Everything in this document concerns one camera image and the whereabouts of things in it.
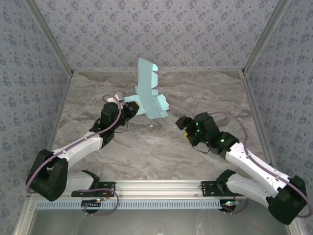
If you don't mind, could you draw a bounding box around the light teal paper box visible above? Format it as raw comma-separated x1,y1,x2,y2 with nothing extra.
123,57,170,120

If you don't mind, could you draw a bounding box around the black right controller board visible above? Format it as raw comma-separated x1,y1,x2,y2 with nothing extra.
221,199,242,213

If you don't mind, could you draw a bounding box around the black controller board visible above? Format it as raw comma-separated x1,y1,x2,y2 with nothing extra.
81,199,102,211
221,199,242,213

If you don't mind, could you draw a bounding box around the grey metal lower panel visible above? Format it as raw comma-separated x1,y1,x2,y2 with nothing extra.
13,197,303,235

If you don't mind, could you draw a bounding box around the black left controller board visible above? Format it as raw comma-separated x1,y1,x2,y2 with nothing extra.
81,199,102,211

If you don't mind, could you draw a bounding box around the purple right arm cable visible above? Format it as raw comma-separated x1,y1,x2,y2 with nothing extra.
207,111,309,218

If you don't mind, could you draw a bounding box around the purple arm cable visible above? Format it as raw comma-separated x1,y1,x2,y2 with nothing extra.
25,94,123,217
207,111,309,218

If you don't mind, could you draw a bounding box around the aluminium left side rail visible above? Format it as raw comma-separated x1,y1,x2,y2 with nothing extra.
46,72,74,147

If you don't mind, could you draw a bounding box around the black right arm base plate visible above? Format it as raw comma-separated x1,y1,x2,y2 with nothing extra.
200,180,246,198

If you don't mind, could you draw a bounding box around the aluminium right side rail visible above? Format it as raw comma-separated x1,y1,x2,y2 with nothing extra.
241,70,273,167

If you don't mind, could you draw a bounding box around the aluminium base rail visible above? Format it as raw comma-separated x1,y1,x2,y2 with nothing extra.
25,180,269,199

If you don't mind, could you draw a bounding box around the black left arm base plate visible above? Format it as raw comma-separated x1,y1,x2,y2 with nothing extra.
71,180,116,198

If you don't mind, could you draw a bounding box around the slotted grey cable duct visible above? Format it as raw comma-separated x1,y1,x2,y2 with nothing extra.
35,198,227,211

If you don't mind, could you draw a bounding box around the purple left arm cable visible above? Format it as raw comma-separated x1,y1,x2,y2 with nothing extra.
25,94,123,217

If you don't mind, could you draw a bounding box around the aluminium left frame post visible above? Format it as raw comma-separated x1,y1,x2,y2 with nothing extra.
24,0,74,75

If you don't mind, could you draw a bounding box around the aluminium frame post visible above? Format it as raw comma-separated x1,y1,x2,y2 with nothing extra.
24,0,74,75
241,0,292,74

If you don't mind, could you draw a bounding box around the aluminium right frame post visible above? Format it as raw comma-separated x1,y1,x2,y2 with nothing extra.
241,0,292,74

